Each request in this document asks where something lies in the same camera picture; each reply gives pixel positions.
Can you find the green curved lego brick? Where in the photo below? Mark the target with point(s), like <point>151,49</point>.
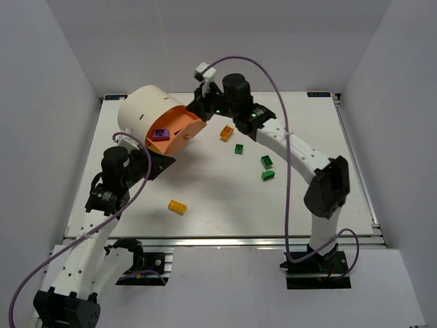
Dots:
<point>268,175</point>

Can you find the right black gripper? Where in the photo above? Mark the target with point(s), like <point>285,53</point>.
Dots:
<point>200,106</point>

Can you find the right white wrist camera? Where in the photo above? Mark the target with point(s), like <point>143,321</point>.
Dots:
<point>205,73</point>

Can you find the yellow lego brick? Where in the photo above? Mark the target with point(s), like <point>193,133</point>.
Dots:
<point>177,207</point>

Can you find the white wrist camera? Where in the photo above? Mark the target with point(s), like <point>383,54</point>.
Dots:
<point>205,73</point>
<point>124,140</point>

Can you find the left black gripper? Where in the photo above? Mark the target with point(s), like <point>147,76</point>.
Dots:
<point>158,161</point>

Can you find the purple lego brick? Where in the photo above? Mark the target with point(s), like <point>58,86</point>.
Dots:
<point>162,134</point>

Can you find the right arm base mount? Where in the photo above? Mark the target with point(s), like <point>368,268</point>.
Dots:
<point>328,272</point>

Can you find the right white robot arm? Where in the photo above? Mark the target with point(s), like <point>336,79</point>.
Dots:
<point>327,178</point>

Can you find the green square lego brick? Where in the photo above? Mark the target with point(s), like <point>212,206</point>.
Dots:
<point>238,149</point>

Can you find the cream round drawer cabinet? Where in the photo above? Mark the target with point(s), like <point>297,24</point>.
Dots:
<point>142,108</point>

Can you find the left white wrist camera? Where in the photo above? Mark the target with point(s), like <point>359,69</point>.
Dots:
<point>124,140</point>

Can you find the green rectangular lego brick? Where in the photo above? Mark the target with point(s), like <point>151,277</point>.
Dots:
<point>266,162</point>

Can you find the orange curved lego brick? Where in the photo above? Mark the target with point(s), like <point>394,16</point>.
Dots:
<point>226,133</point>

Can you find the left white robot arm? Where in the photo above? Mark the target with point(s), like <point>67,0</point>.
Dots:
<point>72,300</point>

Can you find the yellow drawer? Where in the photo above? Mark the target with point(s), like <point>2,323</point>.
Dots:
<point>154,149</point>

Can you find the orange top drawer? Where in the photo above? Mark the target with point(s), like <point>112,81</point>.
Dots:
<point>182,125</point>

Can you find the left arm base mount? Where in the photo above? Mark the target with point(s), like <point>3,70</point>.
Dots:
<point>148,267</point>

